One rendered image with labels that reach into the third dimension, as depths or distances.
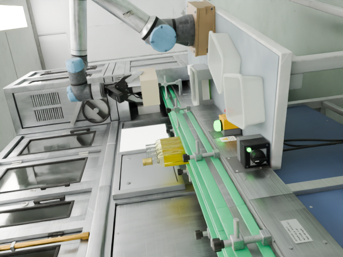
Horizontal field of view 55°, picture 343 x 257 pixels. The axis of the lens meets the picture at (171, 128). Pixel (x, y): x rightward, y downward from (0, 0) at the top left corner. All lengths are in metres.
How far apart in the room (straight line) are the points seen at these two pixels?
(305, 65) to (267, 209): 0.42
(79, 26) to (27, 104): 1.25
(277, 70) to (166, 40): 0.63
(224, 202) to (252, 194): 0.08
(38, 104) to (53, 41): 3.25
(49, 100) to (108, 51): 2.75
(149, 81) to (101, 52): 3.89
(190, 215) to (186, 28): 0.84
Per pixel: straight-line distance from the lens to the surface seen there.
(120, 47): 5.26
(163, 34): 1.43
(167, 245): 1.27
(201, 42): 1.59
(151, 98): 1.45
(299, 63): 1.00
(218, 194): 0.96
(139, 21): 1.44
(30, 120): 2.74
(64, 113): 2.66
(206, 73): 1.74
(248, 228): 0.84
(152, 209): 1.47
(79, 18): 1.58
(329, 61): 1.05
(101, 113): 2.56
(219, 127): 1.30
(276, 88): 0.97
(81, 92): 1.52
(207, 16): 1.57
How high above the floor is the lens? 1.12
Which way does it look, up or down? 4 degrees down
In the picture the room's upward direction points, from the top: 98 degrees counter-clockwise
